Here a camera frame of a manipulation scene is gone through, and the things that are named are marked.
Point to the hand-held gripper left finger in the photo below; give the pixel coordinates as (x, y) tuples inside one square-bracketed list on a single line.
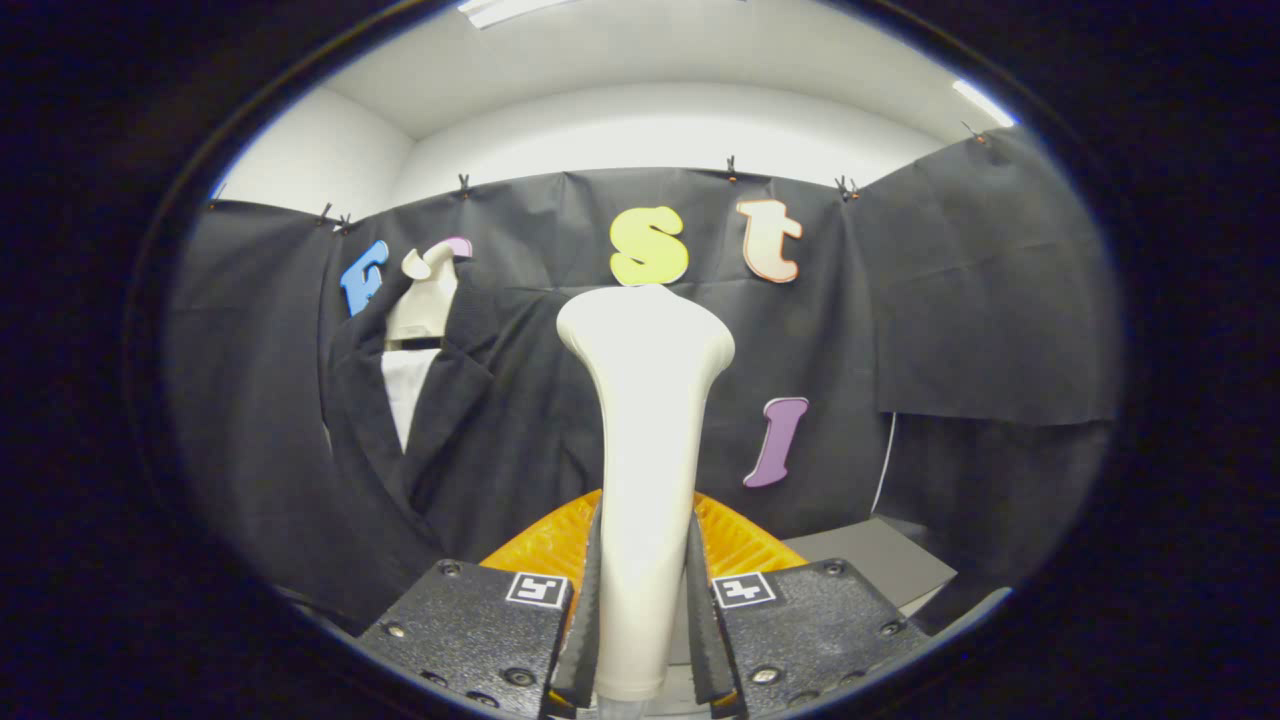
[(585, 640)]

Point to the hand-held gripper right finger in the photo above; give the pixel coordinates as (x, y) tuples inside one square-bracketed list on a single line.
[(700, 640)]

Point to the black blazer jacket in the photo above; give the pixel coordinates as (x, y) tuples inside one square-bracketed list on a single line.
[(450, 450)]

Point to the white shirt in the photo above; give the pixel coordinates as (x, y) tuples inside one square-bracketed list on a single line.
[(408, 390)]

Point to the beige clothes hanger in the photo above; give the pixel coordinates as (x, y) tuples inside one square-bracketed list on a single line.
[(425, 305)]

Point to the grey cabinet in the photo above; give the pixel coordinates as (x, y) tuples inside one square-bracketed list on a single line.
[(880, 560)]

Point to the black backdrop cloth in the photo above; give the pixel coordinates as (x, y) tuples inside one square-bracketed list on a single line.
[(950, 300)]

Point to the long ceiling light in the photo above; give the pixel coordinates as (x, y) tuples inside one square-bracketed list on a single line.
[(510, 10)]

